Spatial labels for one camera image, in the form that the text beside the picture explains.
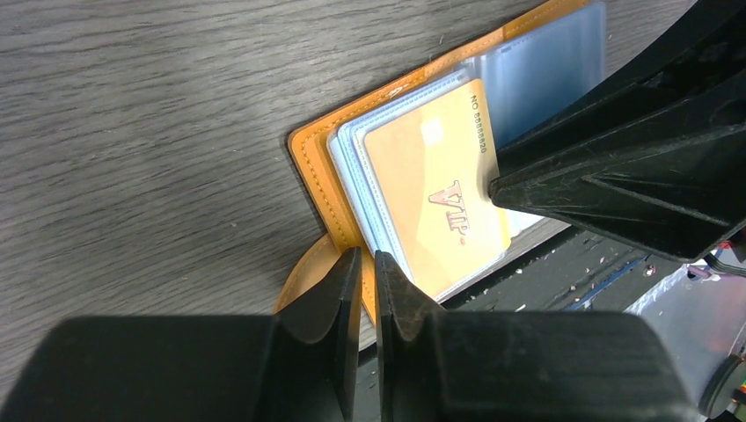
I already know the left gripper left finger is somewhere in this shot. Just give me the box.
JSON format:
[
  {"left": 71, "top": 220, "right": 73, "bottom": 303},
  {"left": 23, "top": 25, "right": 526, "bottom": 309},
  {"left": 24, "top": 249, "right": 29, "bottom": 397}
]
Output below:
[{"left": 1, "top": 248, "right": 362, "bottom": 421}]

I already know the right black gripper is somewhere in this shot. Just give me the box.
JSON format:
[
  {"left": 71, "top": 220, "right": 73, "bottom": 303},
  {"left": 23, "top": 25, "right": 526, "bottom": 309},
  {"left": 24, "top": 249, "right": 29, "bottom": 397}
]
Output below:
[{"left": 489, "top": 1, "right": 745, "bottom": 262}]

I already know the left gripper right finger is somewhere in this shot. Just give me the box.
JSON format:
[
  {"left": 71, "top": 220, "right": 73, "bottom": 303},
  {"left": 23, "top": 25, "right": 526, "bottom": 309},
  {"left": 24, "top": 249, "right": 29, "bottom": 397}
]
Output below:
[{"left": 375, "top": 252, "right": 698, "bottom": 421}]

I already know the gold VIP card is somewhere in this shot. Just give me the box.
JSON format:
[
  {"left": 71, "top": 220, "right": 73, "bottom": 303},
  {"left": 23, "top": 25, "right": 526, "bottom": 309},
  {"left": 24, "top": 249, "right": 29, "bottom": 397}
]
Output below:
[{"left": 362, "top": 78, "right": 511, "bottom": 300}]

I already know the orange leather card holder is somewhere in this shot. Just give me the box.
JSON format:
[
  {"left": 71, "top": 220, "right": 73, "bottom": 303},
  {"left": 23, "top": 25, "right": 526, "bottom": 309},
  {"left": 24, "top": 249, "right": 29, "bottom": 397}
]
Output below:
[{"left": 277, "top": 1, "right": 606, "bottom": 317}]

